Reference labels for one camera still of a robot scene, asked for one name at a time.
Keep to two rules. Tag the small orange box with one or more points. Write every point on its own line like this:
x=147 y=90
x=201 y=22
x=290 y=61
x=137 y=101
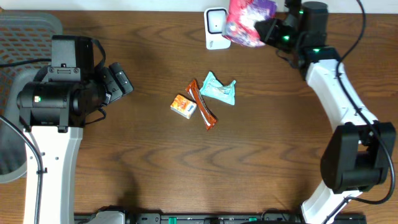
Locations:
x=183 y=106

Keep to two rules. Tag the purple pink liner pack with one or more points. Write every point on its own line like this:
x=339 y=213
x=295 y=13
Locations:
x=242 y=16

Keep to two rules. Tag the white barcode scanner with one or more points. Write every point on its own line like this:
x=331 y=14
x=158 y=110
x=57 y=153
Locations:
x=215 y=20

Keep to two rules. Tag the black plastic mesh basket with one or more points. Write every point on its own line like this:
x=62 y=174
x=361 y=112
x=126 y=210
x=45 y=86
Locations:
x=24 y=36

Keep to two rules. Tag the orange brown snack bar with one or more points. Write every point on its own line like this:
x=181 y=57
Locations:
x=193 y=90

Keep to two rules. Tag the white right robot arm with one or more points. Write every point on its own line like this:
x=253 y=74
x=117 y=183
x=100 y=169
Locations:
x=359 y=153

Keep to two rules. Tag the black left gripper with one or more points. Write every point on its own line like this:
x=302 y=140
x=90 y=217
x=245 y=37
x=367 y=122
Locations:
x=115 y=83

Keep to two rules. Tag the teal snack packet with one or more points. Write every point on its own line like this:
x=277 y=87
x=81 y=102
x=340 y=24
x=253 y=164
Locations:
x=213 y=88

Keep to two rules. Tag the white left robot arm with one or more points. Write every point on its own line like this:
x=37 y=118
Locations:
x=53 y=110

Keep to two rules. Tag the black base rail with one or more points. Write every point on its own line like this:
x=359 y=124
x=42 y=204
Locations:
x=271 y=217

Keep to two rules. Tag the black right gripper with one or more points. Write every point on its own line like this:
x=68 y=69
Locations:
x=275 y=24

